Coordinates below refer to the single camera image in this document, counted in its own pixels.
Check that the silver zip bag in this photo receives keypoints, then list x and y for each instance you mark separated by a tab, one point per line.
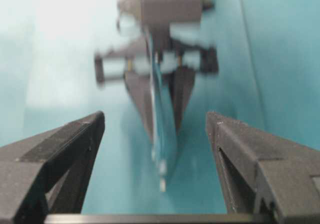
164	150

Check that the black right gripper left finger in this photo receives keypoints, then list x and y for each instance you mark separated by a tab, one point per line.
49	173

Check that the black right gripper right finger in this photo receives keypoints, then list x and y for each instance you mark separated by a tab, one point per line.
261	173

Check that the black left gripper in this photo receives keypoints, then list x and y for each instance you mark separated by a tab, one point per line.
155	18

